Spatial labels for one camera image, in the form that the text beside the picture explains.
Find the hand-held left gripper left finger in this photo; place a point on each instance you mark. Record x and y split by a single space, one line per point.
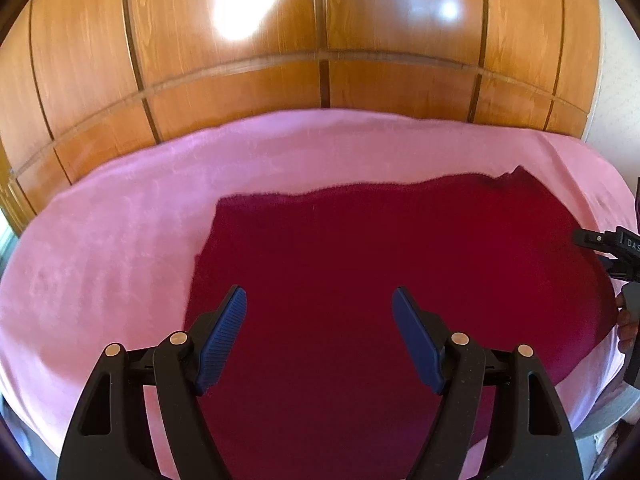
224 340

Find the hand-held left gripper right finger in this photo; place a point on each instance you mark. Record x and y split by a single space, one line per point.
415 340

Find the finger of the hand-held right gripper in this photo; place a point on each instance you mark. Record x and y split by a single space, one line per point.
590 238

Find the maroon long-sleeved shirt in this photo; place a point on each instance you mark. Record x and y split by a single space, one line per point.
350 250

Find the person's right hand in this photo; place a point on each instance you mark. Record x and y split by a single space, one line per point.
625 327

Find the pink blanket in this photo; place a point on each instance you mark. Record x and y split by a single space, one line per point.
125 240

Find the grey bed base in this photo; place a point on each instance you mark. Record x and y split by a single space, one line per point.
602 412

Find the white cloth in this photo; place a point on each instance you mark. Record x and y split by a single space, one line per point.
606 455

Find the wooden wardrobe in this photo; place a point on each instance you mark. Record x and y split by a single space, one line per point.
225 85

